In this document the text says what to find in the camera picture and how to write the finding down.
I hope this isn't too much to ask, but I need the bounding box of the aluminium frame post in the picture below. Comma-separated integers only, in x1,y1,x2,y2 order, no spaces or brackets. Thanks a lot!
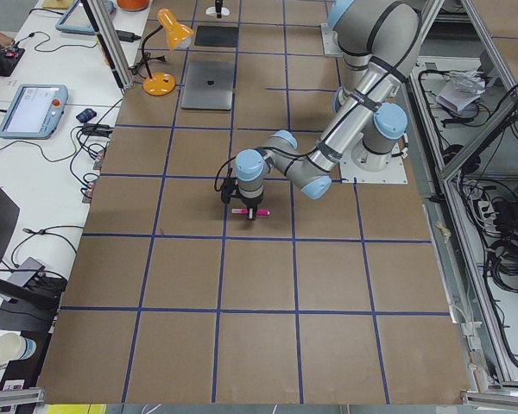
81,0,133,91

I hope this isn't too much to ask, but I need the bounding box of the white paper cup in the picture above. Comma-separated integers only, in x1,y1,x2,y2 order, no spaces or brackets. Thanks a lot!
0,333,37,363

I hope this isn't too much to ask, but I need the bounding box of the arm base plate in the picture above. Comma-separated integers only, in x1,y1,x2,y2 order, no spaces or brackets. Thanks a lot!
339,140,408,185
320,23,343,57

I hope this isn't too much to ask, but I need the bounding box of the grey usb hub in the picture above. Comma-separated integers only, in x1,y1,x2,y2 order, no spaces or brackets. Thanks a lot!
7,257,45,287

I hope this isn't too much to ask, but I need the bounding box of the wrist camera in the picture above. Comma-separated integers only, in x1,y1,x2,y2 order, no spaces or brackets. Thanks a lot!
220,176,237,204

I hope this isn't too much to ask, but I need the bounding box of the black power adapter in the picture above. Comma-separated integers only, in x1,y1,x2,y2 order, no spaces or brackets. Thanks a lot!
116,29,142,43

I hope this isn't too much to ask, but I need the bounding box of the dark blue pouch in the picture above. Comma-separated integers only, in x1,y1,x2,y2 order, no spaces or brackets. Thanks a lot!
76,108,97,123

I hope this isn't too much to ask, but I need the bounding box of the pink highlighter pen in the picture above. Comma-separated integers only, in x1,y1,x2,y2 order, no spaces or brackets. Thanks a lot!
231,208,270,216

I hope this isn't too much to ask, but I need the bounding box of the silver laptop notebook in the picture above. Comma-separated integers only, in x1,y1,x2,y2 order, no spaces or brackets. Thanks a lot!
181,60,235,111

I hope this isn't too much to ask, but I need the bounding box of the black mousepad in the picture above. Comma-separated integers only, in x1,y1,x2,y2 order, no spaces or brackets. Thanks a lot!
194,25,239,47

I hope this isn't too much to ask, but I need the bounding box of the blue teach pendant tablet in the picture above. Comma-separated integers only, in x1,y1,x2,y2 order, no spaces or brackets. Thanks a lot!
0,84,68,140

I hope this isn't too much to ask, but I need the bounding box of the white computer mouse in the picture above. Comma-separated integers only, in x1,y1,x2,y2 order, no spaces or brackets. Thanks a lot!
205,7,231,18

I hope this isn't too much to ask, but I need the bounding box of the black lamp power cable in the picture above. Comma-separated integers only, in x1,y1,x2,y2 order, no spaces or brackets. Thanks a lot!
128,51,170,78

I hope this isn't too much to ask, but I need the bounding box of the orange desk lamp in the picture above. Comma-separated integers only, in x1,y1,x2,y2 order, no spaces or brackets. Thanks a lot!
140,8,196,97

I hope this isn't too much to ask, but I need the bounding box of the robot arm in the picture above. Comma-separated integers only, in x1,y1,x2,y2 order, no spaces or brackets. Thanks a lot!
234,1,422,220

